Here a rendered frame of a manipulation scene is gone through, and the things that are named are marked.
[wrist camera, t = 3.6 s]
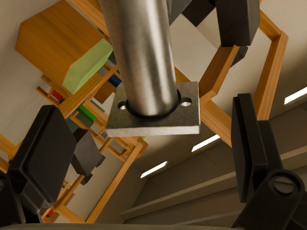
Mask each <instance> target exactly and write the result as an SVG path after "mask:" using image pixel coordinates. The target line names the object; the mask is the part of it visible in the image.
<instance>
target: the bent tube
mask: <svg viewBox="0 0 307 230"><path fill-rule="evenodd" d="M98 1H99V3H100V6H101V10H102V13H103V16H104V20H105V23H106V27H107V30H108V34H109V37H110V41H111V44H112V48H113V51H114V54H115V58H116V62H117V65H118V69H119V72H120V76H121V79H122V83H123V86H119V87H117V89H116V93H115V96H114V100H113V103H112V106H111V111H110V114H109V117H108V121H107V124H106V132H107V135H108V136H109V137H124V136H160V135H186V134H200V132H201V126H200V107H199V88H198V82H197V81H194V82H180V83H176V80H175V69H174V61H173V53H172V45H171V37H170V29H169V19H168V11H167V3H166V0H98Z"/></svg>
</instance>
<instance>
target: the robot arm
mask: <svg viewBox="0 0 307 230"><path fill-rule="evenodd" d="M231 144H232V151H233V159H234V165H235V172H236V178H237V184H238V193H239V199H240V202H241V203H245V207H244V209H243V211H242V212H241V213H240V215H239V216H238V218H237V219H236V221H235V222H234V224H233V225H232V227H231V228H228V227H215V226H195V225H138V224H76V223H43V220H42V217H41V214H40V210H41V208H52V206H53V203H54V202H56V201H57V199H58V196H59V193H60V190H61V187H62V185H63V182H64V179H65V176H66V174H67V171H68V168H69V166H70V163H71V160H72V157H73V154H74V151H75V149H76V145H77V142H76V139H75V137H74V135H73V133H72V131H71V129H70V127H69V126H68V124H67V122H66V120H65V118H64V116H63V114H62V112H61V110H60V109H59V108H58V107H56V106H55V105H43V106H42V107H41V108H40V110H39V112H38V114H37V116H36V118H35V120H34V122H33V123H32V125H31V127H30V129H29V131H28V132H27V134H26V136H25V138H24V140H23V142H22V143H21V145H20V147H19V149H18V151H17V153H16V154H15V156H14V158H13V160H12V162H11V163H10V165H9V167H8V171H7V173H6V174H5V173H0V230H307V191H305V185H304V182H303V181H302V179H301V178H300V177H299V176H298V175H297V174H295V173H294V172H292V171H290V170H287V169H284V168H283V164H282V161H281V157H280V154H279V151H278V147H277V144H276V141H275V137H274V134H273V130H272V128H271V124H270V122H269V120H257V117H256V113H255V110H254V105H253V101H252V97H251V94H250V93H244V94H238V95H237V97H233V108H232V123H231Z"/></svg>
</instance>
